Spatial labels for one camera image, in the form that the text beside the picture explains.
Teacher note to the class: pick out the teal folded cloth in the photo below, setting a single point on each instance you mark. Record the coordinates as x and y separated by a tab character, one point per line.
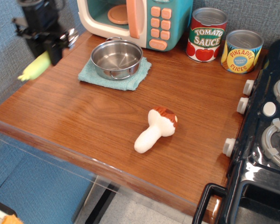
89	75

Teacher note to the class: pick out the pineapple slices can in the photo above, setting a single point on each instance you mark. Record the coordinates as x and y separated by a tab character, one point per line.
241	51

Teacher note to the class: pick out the tomato sauce can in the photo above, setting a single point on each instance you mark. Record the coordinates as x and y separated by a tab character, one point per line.
207	28

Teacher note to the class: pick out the toy microwave teal and cream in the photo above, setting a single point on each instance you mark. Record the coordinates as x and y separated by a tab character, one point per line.
152	24

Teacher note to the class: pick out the orange microwave turntable plate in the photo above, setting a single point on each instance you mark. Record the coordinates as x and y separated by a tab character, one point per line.
118	15

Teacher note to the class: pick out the black toy stove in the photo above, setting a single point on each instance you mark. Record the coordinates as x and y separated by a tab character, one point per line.
252	193

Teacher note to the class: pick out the black orange object bottom corner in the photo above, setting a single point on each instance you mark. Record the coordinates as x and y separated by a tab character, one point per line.
8	215

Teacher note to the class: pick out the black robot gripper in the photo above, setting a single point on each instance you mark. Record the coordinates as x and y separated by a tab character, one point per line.
41	28

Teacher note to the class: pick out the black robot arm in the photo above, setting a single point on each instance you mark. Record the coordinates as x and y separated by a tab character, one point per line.
37	3

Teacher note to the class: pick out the plush white brown mushroom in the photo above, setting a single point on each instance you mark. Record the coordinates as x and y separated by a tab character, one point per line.
162	123

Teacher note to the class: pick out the small stainless steel pot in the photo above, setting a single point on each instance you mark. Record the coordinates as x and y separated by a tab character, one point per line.
116	59

